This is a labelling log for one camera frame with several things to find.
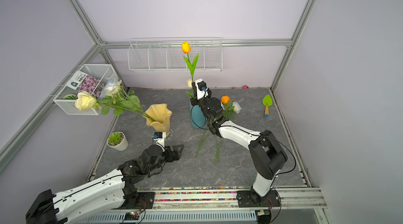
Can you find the teal cylinder vase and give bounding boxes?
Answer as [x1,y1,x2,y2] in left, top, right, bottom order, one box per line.
[190,104,206,128]

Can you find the yellow wavy glass vase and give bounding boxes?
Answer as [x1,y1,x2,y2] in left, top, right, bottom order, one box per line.
[143,103,173,135]

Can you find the small orange tulip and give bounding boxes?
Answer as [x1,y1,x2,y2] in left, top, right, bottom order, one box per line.
[182,42,199,82]

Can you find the white blue rose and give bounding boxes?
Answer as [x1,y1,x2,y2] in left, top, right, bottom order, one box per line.
[100,78,149,117]

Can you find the cream yellow rose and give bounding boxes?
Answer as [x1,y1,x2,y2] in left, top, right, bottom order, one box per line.
[74,91,155,122]

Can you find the cream white tulip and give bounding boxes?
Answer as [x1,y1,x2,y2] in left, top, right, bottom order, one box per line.
[186,79,194,99]

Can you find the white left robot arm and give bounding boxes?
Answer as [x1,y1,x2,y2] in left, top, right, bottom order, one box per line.
[25,144,184,224]

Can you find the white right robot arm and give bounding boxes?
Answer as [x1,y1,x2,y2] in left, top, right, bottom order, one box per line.
[191,91,288,206]

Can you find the seed packet purple flowers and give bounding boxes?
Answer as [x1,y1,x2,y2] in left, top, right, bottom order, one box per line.
[66,71,105,99]

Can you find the orange ranunculus flower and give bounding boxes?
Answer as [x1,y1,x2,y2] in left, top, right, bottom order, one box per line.
[221,96,230,105]

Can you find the white pot green succulent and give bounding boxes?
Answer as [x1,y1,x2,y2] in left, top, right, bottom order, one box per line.
[107,132,128,151]

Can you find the green garden trowel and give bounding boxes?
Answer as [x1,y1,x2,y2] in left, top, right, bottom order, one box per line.
[262,95,273,117]

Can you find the green striped ball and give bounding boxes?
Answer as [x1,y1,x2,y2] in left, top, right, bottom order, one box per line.
[63,94,78,100]

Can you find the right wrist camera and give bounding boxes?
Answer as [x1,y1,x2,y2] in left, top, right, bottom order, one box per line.
[195,79,208,100]

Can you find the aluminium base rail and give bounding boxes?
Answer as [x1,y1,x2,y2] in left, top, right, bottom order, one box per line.
[68,187,333,224]

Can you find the long white wire basket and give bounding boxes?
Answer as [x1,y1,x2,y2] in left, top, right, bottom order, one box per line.
[128,37,223,72]

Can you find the square white wire basket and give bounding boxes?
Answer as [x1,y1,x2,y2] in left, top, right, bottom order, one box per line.
[53,64,118,115]

